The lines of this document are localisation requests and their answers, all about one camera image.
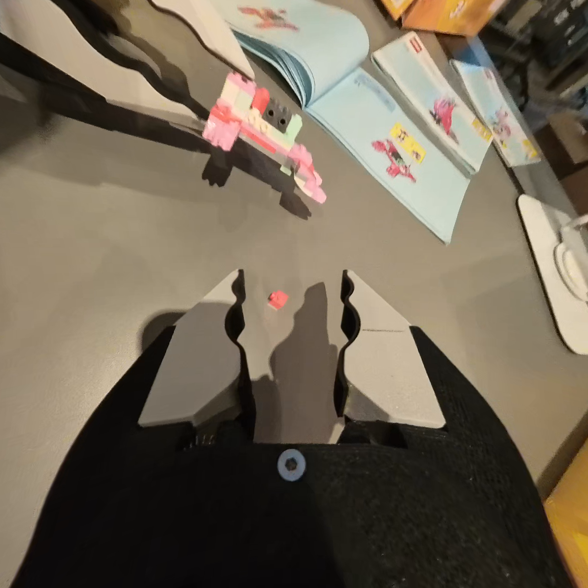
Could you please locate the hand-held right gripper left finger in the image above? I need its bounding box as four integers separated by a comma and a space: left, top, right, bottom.
138, 269, 254, 443

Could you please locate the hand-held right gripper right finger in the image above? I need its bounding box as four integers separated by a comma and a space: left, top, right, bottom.
327, 269, 447, 445

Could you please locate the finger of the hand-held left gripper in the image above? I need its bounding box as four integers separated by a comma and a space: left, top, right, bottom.
151, 0, 256, 82
0, 0, 210, 121

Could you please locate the pink toy brick model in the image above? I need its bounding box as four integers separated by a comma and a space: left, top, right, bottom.
202, 71, 328, 205

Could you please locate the grey desk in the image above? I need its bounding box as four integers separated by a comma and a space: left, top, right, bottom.
0, 0, 588, 501

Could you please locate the thick light blue instruction booklet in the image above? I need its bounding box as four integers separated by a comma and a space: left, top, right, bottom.
209, 0, 471, 245

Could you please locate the thin light blue instruction booklet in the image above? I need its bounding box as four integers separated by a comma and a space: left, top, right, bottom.
371, 31, 494, 177
449, 59, 542, 167

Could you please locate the orange toy box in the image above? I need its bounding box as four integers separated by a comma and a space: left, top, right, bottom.
377, 0, 506, 36

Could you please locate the wooden board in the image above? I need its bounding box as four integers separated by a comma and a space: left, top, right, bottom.
543, 448, 588, 588

